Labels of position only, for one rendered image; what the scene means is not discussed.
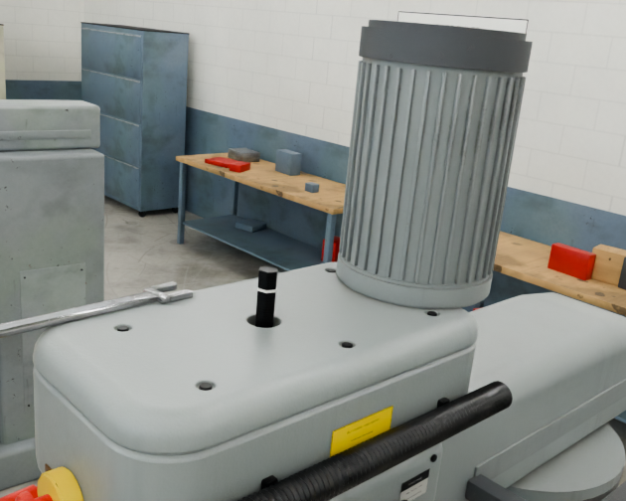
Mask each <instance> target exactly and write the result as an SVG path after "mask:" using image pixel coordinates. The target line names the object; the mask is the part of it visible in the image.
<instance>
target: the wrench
mask: <svg viewBox="0 0 626 501"><path fill-rule="evenodd" d="M176 289H177V283H175V282H173V281H172V282H167V283H163V284H158V285H153V286H151V287H147V288H144V289H143V292H141V293H137V294H132V295H128V296H123V297H119V298H114V299H110V300H105V301H101V302H97V303H93V304H88V305H83V306H79V307H74V308H70V309H65V310H61V311H56V312H52V313H47V314H43V315H38V316H34V317H29V318H24V319H20V320H15V321H11V322H6V323H2V324H0V338H3V337H7V336H12V335H16V334H20V333H25V332H29V331H33V330H37V329H42V328H46V327H50V326H54V325H59V324H63V323H67V322H72V321H76V320H80V319H84V318H88V317H92V316H96V315H100V314H105V313H109V312H113V311H118V310H122V309H126V308H130V307H135V306H139V305H143V304H148V303H152V302H155V301H158V302H159V303H161V304H164V303H169V302H171V303H172V302H176V301H180V300H184V299H188V298H193V291H191V290H189V289H188V290H181V291H177V292H172V293H168V294H164V293H165V292H169V291H173V290H176Z"/></svg>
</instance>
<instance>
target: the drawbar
mask: <svg viewBox="0 0 626 501"><path fill-rule="evenodd" d="M277 274H278V269H277V268H275V267H272V266H261V267H260V269H259V274H258V288H260V289H263V290H274V289H276V286H277ZM275 298H276V292H271V293H264V292H261V291H257V301H256V316H255V327H260V328H272V327H273V324H274V311H275Z"/></svg>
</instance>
